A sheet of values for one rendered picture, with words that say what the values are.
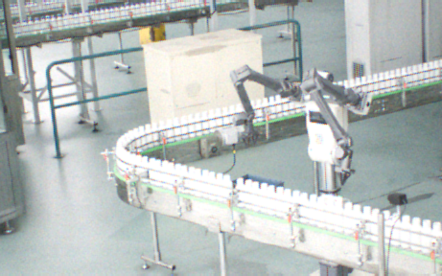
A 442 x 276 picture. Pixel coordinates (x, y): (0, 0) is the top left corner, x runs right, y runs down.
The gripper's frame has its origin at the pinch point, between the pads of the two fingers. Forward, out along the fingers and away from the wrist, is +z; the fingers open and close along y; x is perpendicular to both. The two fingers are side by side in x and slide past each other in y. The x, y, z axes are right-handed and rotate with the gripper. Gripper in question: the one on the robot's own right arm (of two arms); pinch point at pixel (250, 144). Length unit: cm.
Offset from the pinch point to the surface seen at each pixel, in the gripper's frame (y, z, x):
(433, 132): -408, 138, -137
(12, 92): -112, 53, -472
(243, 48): -268, 24, -270
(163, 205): 52, 30, -32
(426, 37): -557, 77, -243
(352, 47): -478, 75, -295
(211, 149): -41, 30, -83
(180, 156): -25, 34, -101
